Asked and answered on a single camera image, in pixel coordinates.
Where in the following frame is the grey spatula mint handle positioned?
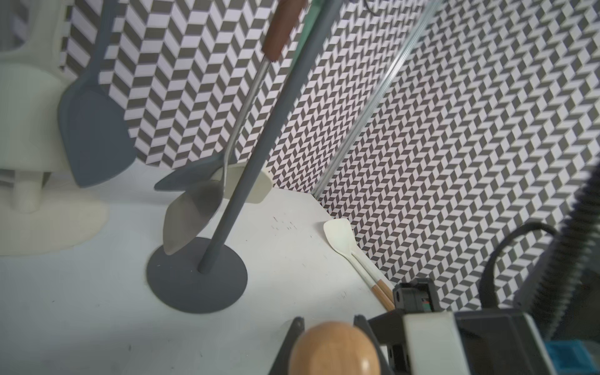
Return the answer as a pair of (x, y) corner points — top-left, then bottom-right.
(154, 152), (224, 192)
(57, 1), (136, 188)

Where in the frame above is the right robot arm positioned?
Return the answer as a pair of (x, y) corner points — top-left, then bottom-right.
(270, 170), (599, 374)

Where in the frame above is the steel turner brown handle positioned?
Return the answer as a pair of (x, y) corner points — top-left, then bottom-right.
(162, 0), (306, 256)

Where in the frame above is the dark grey utensil rack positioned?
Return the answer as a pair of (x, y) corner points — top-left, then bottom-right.
(146, 1), (343, 313)

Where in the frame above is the cream utensil wooden handle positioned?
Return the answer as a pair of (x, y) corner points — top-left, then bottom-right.
(288, 321), (370, 374)

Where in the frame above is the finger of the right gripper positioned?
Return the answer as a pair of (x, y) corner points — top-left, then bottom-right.
(268, 317), (305, 375)

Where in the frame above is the cream utensil rack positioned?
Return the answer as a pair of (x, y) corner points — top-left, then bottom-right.
(1, 1), (109, 256)

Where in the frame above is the cream spatula wooden handle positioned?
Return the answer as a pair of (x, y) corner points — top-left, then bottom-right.
(323, 219), (395, 311)
(353, 245), (395, 308)

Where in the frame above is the cream wide turner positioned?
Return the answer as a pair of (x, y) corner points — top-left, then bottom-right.
(1, 62), (69, 172)

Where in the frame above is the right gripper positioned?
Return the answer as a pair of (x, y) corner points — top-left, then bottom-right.
(353, 309), (557, 375)

